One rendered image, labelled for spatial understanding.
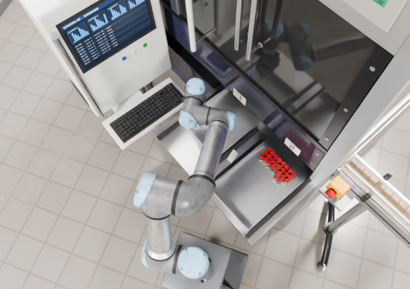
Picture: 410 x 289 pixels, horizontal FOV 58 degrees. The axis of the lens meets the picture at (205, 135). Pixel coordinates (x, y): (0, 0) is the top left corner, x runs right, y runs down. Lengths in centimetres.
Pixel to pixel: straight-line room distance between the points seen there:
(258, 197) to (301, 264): 97
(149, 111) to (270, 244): 121
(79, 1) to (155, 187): 74
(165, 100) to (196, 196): 92
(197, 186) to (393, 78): 63
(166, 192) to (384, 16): 76
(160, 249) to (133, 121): 75
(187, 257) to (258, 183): 48
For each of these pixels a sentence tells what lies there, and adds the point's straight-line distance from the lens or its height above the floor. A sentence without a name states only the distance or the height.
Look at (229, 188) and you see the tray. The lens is 172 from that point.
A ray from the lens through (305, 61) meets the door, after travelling 124.
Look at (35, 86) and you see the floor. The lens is 335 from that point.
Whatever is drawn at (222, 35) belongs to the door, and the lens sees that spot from 156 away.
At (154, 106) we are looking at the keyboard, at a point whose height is 83.
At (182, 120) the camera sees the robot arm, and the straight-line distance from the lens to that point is 143.
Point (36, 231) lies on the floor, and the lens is 285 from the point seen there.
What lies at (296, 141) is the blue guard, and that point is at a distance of 160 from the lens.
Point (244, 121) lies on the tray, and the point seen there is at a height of 88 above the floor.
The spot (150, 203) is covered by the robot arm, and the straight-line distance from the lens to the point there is 120.
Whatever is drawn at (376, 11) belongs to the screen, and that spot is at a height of 189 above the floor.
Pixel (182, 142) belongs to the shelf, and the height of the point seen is 88.
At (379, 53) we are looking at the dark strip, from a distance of 102.
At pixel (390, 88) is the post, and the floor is 171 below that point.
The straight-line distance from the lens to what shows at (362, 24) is 100.
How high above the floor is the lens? 253
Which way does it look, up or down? 65 degrees down
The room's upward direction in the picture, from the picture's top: 5 degrees counter-clockwise
